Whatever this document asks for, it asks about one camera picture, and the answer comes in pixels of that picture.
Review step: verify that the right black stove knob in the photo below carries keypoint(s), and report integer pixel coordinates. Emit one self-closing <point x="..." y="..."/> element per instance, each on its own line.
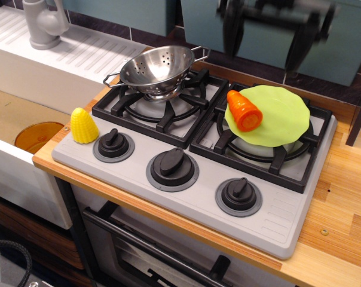
<point x="238" y="197"/>

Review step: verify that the right black burner grate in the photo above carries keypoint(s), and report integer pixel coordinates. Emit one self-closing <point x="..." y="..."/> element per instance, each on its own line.
<point x="291" y="166"/>

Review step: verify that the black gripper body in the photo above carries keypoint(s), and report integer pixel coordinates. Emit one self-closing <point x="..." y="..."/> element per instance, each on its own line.
<point x="288" y="15"/>

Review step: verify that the black burner grate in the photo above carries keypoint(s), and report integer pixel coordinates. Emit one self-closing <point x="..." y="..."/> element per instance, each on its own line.
<point x="291" y="166"/>
<point x="175" y="121"/>

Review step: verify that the yellow toy corn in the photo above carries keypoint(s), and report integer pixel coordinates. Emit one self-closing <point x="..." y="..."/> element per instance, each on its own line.
<point x="83" y="127"/>

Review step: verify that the left black stove knob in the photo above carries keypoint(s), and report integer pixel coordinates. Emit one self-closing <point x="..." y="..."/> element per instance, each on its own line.
<point x="113" y="147"/>

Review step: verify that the orange plastic bowl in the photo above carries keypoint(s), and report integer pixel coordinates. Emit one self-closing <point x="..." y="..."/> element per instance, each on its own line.
<point x="34" y="137"/>

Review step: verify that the lime green plate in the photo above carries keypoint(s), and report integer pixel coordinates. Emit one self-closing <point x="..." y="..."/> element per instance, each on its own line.
<point x="285" y="116"/>

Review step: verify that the black oven handle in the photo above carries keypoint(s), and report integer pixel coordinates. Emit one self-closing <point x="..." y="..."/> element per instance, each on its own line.
<point x="118" y="232"/>

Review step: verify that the orange toy carrot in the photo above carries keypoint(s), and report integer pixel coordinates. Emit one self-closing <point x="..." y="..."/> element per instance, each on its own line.
<point x="242" y="113"/>

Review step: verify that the grey oven door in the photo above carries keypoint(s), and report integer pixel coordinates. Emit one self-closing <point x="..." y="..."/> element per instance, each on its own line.
<point x="138" y="251"/>

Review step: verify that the middle black stove knob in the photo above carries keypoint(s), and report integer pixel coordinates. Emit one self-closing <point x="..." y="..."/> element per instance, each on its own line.
<point x="172" y="171"/>

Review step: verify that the black stove knob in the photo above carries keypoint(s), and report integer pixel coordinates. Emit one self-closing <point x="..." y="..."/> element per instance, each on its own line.
<point x="113" y="147"/>
<point x="172" y="171"/>
<point x="238" y="197"/>

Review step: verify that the left black burner grate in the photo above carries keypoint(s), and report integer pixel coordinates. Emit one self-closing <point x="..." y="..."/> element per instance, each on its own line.
<point x="175" y="121"/>

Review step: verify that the white toy sink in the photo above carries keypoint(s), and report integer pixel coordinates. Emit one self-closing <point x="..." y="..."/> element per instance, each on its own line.
<point x="38" y="86"/>

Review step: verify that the grey toy faucet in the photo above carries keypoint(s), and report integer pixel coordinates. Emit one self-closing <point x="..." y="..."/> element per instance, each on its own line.
<point x="45" y="25"/>

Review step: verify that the grey toy stove top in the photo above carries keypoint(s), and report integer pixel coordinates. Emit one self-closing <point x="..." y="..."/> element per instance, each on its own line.
<point x="274" y="229"/>

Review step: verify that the steel colander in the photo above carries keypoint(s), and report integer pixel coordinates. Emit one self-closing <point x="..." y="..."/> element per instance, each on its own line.
<point x="159" y="74"/>

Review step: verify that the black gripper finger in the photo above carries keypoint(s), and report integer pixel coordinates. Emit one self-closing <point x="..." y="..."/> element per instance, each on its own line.
<point x="233" y="30"/>
<point x="302" y="42"/>

